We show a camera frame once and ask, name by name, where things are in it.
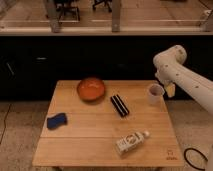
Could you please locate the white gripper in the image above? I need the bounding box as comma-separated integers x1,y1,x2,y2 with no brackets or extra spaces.
155,71,175,98

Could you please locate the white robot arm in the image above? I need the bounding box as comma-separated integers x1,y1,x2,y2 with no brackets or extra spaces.
153,45,213,115

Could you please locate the white ceramic cup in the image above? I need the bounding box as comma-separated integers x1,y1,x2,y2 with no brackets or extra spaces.
147,83,165,105

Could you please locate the white labelled bottle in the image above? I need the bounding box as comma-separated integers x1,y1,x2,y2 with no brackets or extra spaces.
116,131,150,154

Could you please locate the orange bowl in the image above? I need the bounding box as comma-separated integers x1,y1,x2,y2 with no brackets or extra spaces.
77,77,105,101

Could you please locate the black office chair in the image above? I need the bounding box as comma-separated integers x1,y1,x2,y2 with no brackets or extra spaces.
54,0,80,21
92,0,113,13

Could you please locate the blue sponge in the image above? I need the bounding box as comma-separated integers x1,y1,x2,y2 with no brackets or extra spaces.
47,113,67,129

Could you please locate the black cable on floor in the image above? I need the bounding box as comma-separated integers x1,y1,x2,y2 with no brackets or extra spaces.
183,147,210,171

